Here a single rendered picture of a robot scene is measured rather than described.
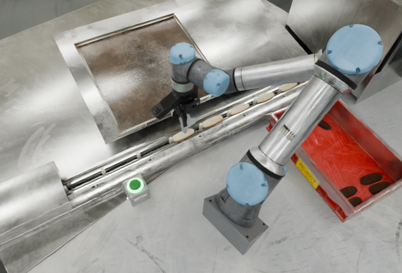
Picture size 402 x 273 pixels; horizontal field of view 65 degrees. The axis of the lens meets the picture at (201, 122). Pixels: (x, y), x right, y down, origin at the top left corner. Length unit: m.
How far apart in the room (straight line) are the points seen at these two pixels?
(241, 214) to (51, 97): 0.99
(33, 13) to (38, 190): 2.72
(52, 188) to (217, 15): 1.11
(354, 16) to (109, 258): 1.28
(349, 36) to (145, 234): 0.85
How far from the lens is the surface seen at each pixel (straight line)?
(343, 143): 1.45
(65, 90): 1.58
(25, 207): 1.18
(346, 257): 1.23
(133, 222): 1.17
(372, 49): 0.82
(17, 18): 3.71
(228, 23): 1.68
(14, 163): 1.41
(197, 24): 1.64
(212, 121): 1.32
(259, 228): 1.12
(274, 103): 1.43
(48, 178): 1.20
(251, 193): 0.85
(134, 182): 1.13
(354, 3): 1.47
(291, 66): 0.98
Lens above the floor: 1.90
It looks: 52 degrees down
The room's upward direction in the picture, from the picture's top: 4 degrees clockwise
